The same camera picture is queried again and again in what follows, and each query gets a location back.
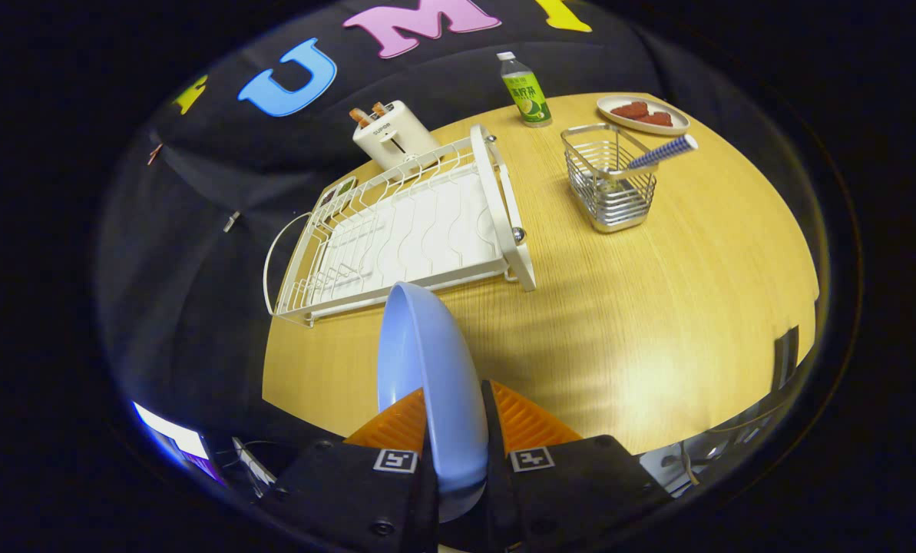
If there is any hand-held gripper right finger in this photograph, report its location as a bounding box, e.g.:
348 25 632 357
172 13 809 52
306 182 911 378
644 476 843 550
481 380 673 553

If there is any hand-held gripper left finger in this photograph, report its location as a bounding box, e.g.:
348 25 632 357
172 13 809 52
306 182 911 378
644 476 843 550
262 388 439 553

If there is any light blue plate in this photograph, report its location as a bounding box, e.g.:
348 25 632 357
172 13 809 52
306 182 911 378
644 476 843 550
377 281 491 523

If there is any silver wire basket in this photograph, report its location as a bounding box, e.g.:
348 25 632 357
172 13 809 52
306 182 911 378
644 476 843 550
561 124 658 233

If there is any white wire dish rack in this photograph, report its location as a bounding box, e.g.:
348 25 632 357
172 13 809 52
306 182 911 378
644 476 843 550
263 124 537 329

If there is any striped handle metal spoon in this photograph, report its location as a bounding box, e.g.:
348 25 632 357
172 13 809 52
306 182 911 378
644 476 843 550
607 134 699 181

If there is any small white plate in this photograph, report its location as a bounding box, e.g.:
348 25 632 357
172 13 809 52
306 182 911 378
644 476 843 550
597 95 690 137

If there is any white power strip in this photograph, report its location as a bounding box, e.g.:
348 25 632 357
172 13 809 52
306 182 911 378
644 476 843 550
231 438 278 488

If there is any black backdrop cloth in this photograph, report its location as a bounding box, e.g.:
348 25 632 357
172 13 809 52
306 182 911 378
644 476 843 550
97 0 658 431

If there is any white toaster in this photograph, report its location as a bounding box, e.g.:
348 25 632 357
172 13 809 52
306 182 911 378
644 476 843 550
352 100 443 171

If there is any green label drink bottle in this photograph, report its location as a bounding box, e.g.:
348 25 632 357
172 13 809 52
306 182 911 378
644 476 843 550
497 51 552 127

